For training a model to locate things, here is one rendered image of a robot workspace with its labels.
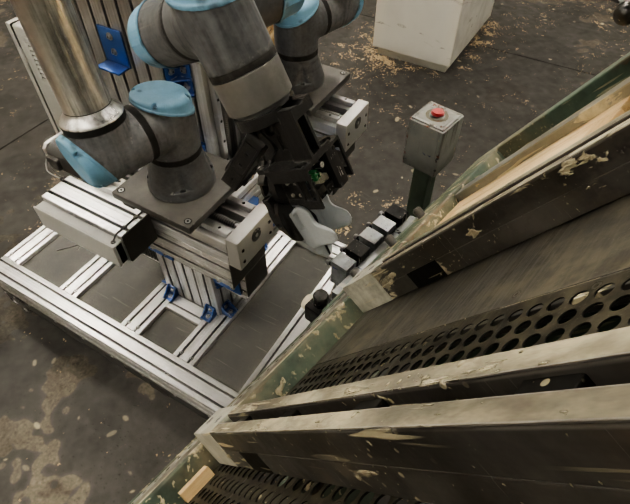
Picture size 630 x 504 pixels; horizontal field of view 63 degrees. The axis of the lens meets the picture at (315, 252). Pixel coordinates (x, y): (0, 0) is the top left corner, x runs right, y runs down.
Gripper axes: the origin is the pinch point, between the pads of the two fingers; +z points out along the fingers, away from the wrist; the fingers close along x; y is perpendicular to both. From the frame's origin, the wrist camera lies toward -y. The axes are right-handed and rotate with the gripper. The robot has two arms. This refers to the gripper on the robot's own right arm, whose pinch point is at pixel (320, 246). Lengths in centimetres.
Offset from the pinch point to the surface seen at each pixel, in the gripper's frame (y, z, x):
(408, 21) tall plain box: -131, 48, 274
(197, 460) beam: -29.4, 31.7, -22.2
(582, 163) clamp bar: 27.6, 0.4, 16.8
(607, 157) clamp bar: 30.3, -0.4, 16.5
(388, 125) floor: -124, 84, 204
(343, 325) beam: -22.6, 36.4, 15.9
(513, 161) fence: 1, 28, 63
